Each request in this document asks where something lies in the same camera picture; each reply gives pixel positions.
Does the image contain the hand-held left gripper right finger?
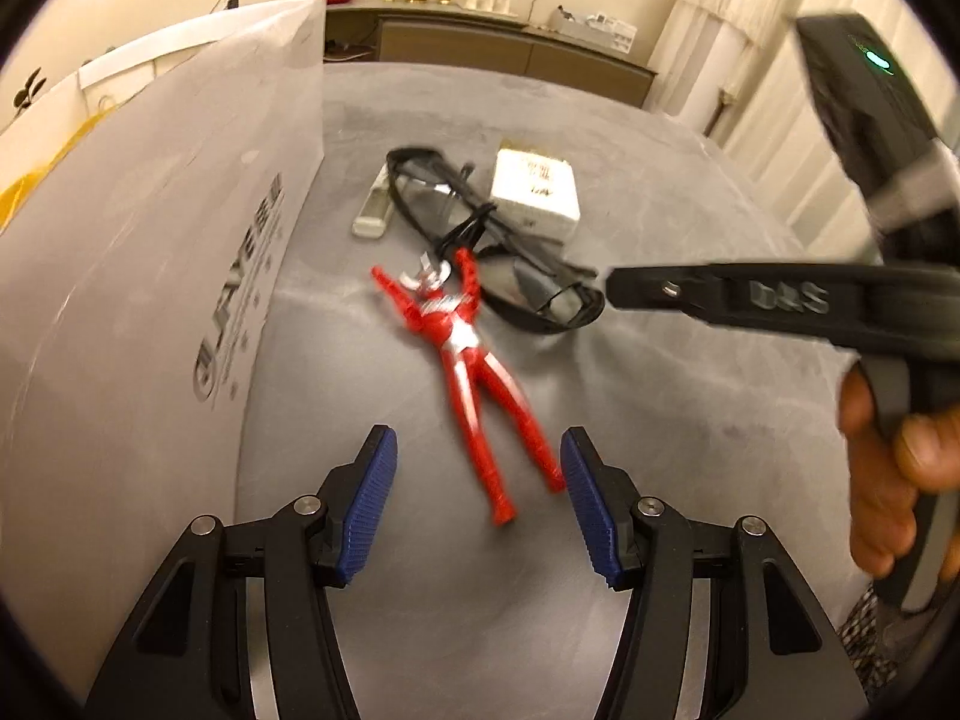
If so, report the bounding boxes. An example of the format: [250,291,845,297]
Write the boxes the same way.
[559,426,871,720]

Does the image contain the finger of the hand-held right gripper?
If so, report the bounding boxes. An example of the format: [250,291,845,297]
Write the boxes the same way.
[604,261,872,352]

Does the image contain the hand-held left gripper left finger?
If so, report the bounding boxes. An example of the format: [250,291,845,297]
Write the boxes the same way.
[86,424,399,720]

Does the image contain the red toy figure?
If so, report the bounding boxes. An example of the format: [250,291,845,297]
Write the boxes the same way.
[370,245,568,528]

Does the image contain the black safety glasses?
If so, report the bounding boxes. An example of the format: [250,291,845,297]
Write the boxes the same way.
[385,145,605,335]

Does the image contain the white tray of small items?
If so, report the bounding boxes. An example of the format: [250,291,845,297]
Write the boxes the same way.
[550,6,639,54]

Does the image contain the person's right hand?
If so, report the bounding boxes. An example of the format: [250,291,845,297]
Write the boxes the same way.
[838,370,944,579]

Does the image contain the cream curtain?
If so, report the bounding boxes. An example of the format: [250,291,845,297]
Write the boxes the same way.
[648,0,960,248]

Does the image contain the small white box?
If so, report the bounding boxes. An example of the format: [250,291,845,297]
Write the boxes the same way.
[490,138,583,239]

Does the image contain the patterned clothing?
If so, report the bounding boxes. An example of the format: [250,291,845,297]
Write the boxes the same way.
[835,583,905,695]

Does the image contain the grey sideboard cabinet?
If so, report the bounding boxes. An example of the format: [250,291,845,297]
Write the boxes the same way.
[322,6,659,110]

